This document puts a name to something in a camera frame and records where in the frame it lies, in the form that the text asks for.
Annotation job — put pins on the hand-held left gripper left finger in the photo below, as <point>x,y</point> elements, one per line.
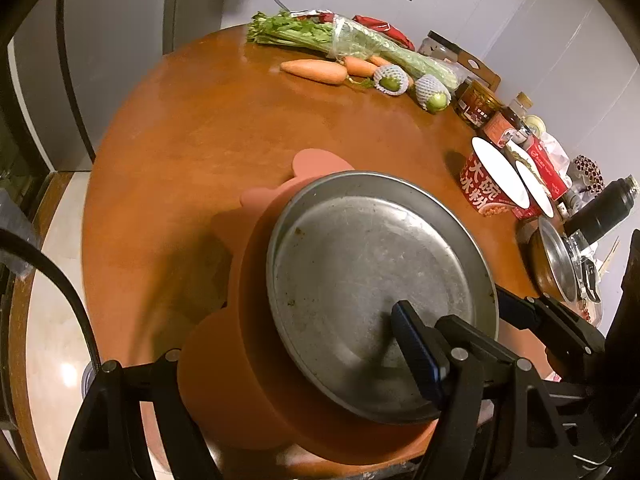
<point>150,375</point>

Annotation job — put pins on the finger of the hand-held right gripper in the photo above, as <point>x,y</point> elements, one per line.
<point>632,270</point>
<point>515,307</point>

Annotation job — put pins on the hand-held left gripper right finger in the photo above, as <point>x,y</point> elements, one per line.
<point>417,350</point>

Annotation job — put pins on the pink bear-shaped plate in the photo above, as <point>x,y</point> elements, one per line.
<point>220,385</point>

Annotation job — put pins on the shallow metal plate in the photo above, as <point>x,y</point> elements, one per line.
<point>350,270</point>

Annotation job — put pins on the red instant noodle bowl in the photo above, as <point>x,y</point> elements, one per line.
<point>492,180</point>
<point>535,195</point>

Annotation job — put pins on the wooden chopsticks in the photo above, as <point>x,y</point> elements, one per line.
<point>609,256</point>

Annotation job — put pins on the black thermos flask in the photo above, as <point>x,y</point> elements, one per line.
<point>600,210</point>

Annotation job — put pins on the red and white beaded ornament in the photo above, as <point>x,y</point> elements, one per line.
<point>589,170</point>

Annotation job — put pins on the red tissue box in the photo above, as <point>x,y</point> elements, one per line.
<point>549,170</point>

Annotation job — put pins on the pale yellow round lid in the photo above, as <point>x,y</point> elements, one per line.
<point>535,125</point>

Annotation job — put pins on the brown sauce bottle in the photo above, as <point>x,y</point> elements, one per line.
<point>505,122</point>

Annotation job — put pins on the chili sauce jar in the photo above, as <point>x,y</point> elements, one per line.
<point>477,102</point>

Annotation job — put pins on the green fruit in foam net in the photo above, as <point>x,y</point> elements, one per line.
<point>432,94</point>
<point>391,80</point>

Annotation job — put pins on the wooden chair back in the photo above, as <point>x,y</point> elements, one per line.
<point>482,72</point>

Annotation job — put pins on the red snack packet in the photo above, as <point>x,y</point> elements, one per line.
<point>382,30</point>

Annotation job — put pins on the grey refrigerator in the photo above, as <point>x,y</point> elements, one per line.
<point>115,60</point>

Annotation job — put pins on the bagged celery bunch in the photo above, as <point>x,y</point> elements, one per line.
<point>300,35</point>

